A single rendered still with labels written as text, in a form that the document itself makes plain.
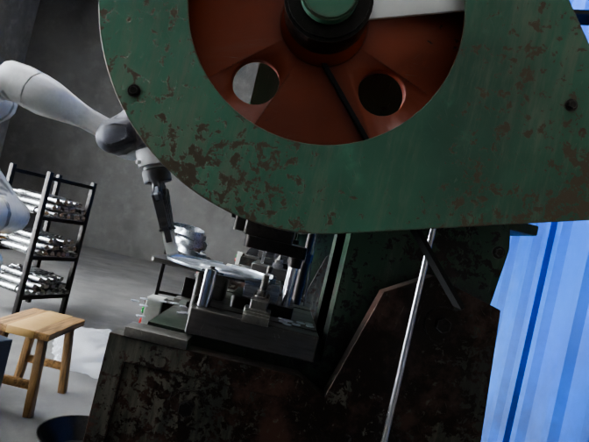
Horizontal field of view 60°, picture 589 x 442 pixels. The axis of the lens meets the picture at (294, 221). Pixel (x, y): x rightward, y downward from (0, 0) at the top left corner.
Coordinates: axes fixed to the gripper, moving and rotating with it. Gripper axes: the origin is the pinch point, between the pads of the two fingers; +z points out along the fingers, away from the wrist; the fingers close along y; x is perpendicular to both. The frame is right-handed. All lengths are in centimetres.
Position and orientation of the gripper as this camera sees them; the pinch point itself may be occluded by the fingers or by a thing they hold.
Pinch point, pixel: (170, 242)
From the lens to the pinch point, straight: 140.5
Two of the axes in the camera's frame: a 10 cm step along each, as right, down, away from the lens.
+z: 1.9, 9.8, -0.1
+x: 9.8, -1.9, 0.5
